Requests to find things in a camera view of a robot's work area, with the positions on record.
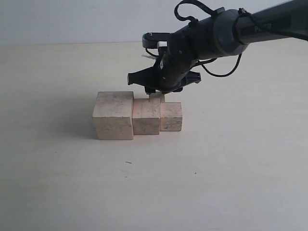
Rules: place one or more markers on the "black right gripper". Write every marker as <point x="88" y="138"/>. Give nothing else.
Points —
<point x="171" y="71"/>

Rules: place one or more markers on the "smallest wooden cube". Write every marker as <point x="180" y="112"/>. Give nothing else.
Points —
<point x="157" y="95"/>

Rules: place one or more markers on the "second largest wooden cube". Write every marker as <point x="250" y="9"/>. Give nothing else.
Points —
<point x="146" y="116"/>

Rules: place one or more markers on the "large wooden cube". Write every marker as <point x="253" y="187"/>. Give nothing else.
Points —
<point x="112" y="115"/>

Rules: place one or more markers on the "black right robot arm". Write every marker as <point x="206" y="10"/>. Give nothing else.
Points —
<point x="223" y="33"/>

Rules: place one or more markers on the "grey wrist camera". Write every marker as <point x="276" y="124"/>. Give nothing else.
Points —
<point x="150" y="40"/>

